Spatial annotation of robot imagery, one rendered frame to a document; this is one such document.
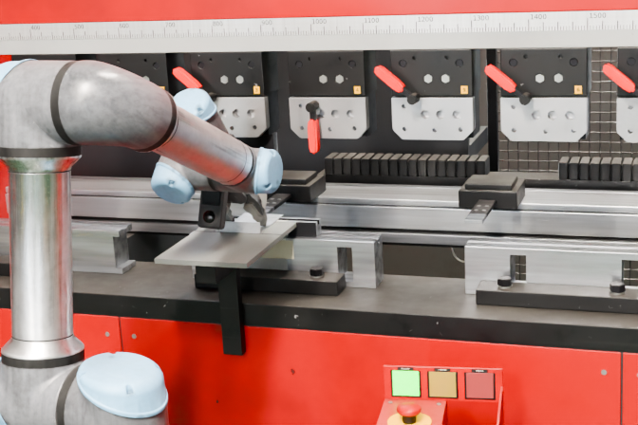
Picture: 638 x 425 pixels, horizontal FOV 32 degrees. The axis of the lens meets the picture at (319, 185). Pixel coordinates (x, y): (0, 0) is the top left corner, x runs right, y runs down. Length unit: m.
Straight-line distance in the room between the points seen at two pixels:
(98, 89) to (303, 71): 0.68
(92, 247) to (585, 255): 1.01
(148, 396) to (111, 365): 0.08
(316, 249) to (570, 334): 0.52
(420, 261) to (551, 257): 2.23
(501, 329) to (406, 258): 2.30
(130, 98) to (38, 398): 0.43
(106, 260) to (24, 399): 0.82
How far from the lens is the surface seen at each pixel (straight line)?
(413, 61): 2.05
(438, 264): 4.28
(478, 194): 2.31
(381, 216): 2.42
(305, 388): 2.18
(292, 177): 2.43
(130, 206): 2.65
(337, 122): 2.11
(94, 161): 2.99
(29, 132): 1.57
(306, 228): 2.21
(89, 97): 1.51
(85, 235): 2.41
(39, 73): 1.57
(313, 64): 2.11
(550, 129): 2.03
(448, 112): 2.05
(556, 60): 2.01
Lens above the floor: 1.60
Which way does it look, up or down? 14 degrees down
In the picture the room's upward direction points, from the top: 3 degrees counter-clockwise
